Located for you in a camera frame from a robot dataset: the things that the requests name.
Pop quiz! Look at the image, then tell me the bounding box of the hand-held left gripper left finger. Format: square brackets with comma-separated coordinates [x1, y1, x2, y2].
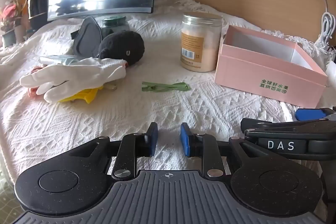
[69, 122, 159, 180]

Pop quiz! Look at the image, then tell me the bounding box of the green ribbon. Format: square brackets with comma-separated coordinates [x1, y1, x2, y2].
[142, 81, 190, 93]

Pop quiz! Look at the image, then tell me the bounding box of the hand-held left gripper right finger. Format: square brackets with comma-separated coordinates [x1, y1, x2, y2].
[179, 122, 266, 179]

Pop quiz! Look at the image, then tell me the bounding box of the black eye mask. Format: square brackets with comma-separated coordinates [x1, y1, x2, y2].
[71, 17, 105, 58]

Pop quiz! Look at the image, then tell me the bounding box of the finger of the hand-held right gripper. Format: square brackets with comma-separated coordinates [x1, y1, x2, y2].
[240, 117, 336, 132]
[294, 107, 336, 123]

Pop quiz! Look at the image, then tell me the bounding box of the white cotton glove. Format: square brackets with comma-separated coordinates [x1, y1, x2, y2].
[20, 57, 128, 103]

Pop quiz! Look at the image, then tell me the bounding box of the pink cloth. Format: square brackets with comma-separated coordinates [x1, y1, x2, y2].
[28, 65, 50, 101]

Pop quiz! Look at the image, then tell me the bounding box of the black bag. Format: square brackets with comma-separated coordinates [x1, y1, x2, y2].
[26, 0, 49, 33]

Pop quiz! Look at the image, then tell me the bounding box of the white knitted blanket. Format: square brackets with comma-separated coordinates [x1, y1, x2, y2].
[0, 0, 336, 189]

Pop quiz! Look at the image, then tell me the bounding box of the clear plastic powder jar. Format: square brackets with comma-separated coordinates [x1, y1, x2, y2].
[181, 13, 223, 72]

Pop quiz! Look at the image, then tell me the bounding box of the black plush toy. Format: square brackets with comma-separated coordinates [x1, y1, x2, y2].
[98, 31, 145, 65]

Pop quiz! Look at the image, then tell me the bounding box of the potted plant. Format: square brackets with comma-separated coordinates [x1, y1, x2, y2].
[0, 0, 25, 47]

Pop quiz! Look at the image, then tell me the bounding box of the green lid glass jar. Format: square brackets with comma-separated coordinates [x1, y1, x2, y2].
[102, 16, 130, 37]

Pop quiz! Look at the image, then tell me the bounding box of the light blue wet wipes pack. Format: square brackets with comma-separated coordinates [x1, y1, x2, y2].
[39, 55, 79, 66]

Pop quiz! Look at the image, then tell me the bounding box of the pink cardboard box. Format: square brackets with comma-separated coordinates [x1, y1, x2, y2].
[214, 25, 328, 110]

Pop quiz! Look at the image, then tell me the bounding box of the yellow soft toy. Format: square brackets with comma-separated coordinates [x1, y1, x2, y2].
[58, 86, 101, 104]

